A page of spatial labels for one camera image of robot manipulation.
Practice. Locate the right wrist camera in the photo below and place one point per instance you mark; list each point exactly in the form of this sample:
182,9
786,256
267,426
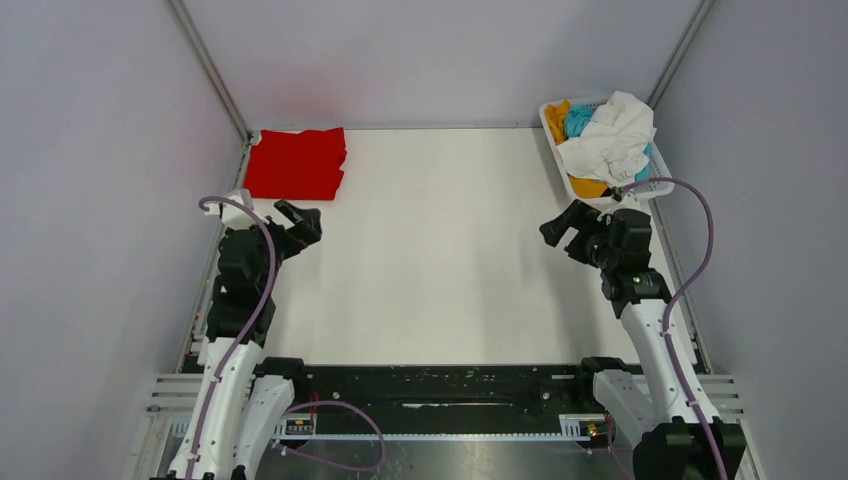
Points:
620,200

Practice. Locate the orange t-shirt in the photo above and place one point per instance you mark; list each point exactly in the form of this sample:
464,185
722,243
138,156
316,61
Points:
565,121

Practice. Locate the teal t-shirt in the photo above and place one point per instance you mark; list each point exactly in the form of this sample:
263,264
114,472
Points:
578,119

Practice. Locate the white slotted cable duct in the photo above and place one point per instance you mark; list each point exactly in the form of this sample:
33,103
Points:
566,430

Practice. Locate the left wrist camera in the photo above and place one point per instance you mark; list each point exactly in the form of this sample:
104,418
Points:
234,214

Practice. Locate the folded red t-shirt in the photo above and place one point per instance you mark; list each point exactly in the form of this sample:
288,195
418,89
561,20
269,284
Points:
307,165

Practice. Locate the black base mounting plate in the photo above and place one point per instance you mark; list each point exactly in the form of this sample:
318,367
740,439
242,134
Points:
452,400

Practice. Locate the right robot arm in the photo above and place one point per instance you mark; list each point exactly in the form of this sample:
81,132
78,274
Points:
674,429

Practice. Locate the white plastic basket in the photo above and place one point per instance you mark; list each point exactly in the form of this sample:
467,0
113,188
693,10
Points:
656,167

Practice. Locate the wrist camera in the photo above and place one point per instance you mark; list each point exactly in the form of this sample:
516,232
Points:
234,214
620,200

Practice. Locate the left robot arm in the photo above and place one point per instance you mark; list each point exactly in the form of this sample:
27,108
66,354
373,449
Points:
237,407

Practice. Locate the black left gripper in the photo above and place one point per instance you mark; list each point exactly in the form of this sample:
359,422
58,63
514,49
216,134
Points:
305,230

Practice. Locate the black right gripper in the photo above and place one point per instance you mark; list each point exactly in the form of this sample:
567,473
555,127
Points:
580,216

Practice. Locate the white t-shirt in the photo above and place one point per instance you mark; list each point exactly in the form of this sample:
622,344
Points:
613,140

